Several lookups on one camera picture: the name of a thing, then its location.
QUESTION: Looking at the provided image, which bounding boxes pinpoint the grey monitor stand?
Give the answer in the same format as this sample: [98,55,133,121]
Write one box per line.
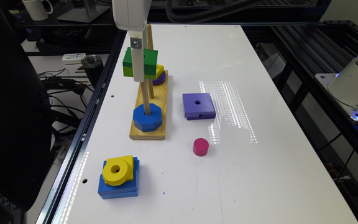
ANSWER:
[57,0,110,23]

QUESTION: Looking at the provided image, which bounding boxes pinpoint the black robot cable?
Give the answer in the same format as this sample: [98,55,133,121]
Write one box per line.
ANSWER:
[165,0,260,24]

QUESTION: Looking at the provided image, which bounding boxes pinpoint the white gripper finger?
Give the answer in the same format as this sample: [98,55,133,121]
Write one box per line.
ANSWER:
[129,31,144,83]
[142,28,148,49]

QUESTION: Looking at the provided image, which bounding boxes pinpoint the purple square block top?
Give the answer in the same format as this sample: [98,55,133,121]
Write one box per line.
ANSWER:
[183,93,216,120]

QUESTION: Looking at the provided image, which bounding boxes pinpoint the yellow square block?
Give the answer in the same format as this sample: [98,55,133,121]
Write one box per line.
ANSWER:
[112,156,134,182]

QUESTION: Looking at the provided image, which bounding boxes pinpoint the middle wooden peg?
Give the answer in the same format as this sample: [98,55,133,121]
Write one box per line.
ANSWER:
[147,79,154,99]

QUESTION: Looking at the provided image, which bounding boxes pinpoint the wooden peg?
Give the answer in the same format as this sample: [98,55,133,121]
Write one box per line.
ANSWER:
[147,79,154,99]
[140,80,151,116]
[147,24,154,50]

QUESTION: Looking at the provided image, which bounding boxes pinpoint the yellow ring block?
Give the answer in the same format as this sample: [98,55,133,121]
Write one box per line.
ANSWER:
[102,158,130,186]

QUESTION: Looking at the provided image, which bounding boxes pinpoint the white mug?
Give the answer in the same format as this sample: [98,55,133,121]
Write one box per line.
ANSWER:
[22,0,53,21]

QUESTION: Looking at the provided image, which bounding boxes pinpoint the blue octagon block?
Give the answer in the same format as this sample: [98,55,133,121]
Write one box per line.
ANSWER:
[133,103,162,132]

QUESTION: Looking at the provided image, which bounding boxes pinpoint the black tumbler cup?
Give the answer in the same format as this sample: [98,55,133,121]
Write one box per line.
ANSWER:
[81,55,104,88]

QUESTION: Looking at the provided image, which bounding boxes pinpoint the white remote device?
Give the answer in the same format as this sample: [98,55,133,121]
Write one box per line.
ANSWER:
[62,53,86,65]

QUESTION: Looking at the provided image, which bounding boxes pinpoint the dark green square block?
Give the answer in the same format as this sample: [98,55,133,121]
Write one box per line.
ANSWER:
[122,47,158,79]

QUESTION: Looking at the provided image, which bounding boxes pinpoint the blue square block bottom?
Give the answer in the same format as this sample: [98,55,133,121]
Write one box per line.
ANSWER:
[98,184,138,199]

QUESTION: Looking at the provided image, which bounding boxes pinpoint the magenta cylinder block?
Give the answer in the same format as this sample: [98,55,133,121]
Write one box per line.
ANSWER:
[193,138,209,156]

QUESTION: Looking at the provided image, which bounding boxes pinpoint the black office chair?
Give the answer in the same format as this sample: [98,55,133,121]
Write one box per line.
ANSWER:
[0,7,53,212]

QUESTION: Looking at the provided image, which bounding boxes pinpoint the front wooden peg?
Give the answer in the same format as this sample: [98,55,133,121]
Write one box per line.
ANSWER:
[140,80,151,116]

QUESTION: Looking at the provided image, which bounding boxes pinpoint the wooden peg base board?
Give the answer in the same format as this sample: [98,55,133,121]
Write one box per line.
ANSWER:
[129,70,168,140]

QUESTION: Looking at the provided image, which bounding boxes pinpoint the blue square block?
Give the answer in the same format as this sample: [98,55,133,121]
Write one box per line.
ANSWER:
[98,157,139,188]
[98,184,138,199]

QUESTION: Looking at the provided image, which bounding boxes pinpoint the rear wooden peg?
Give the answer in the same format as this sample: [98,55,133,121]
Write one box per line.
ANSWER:
[147,24,154,50]

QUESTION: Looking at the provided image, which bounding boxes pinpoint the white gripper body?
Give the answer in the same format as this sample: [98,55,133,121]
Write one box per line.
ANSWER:
[112,0,152,32]

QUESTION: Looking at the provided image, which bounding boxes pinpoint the small yellow block on peg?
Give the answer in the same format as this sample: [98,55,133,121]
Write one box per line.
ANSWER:
[155,64,164,79]

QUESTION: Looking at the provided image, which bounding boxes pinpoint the blue square block top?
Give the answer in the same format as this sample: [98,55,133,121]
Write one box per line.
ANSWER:
[98,157,139,188]

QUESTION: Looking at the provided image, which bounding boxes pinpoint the purple round block on peg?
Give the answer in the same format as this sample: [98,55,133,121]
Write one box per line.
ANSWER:
[152,71,167,86]

